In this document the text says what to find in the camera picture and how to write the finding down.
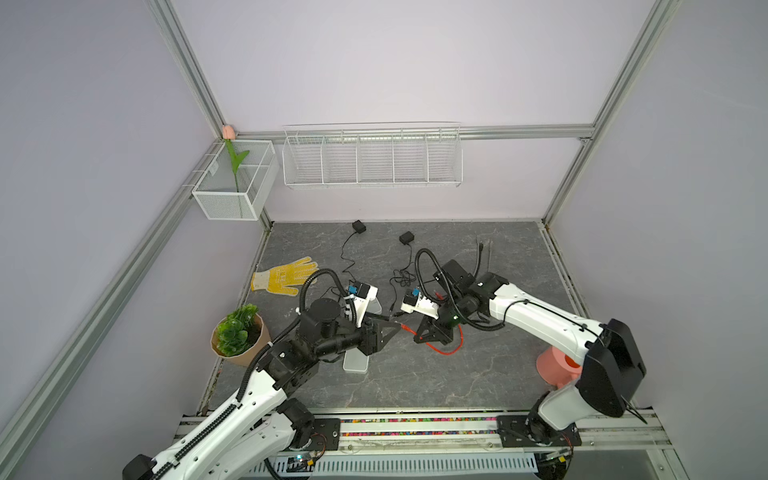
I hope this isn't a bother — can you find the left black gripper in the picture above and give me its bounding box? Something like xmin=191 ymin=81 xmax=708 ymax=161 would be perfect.
xmin=316 ymin=312 xmax=400 ymax=359

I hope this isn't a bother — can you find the white network switch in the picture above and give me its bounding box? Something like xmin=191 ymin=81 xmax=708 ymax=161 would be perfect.
xmin=366 ymin=298 xmax=383 ymax=315
xmin=343 ymin=349 xmax=369 ymax=374

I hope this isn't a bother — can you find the red ethernet cable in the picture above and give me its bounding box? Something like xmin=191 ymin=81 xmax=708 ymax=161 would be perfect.
xmin=398 ymin=290 xmax=466 ymax=356

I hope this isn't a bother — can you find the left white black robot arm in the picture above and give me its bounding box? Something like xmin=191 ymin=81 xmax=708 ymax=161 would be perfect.
xmin=122 ymin=268 xmax=398 ymax=479

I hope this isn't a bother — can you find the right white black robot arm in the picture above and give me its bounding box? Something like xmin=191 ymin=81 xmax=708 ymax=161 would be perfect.
xmin=400 ymin=260 xmax=647 ymax=446

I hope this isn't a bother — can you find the yellow work glove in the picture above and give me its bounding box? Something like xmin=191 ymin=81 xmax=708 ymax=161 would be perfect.
xmin=250 ymin=256 xmax=318 ymax=297

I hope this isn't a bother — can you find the pink watering can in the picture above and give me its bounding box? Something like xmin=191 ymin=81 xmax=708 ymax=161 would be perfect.
xmin=536 ymin=346 xmax=582 ymax=389

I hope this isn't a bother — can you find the green potted plant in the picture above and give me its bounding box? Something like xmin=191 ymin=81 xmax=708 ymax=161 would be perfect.
xmin=211 ymin=304 xmax=272 ymax=367

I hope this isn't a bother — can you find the small white mesh basket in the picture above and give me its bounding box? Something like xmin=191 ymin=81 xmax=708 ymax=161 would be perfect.
xmin=192 ymin=140 xmax=279 ymax=221

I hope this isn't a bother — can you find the artificial pink tulip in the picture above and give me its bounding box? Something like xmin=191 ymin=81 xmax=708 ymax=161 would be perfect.
xmin=221 ymin=125 xmax=250 ymax=192

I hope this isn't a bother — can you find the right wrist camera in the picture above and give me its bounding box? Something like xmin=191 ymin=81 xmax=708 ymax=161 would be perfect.
xmin=400 ymin=289 xmax=439 ymax=319

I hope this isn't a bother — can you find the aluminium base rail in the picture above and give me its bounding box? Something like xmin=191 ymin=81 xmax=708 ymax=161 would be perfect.
xmin=145 ymin=406 xmax=688 ymax=479

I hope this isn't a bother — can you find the long white wire basket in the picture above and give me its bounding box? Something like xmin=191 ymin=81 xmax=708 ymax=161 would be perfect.
xmin=282 ymin=122 xmax=464 ymax=188

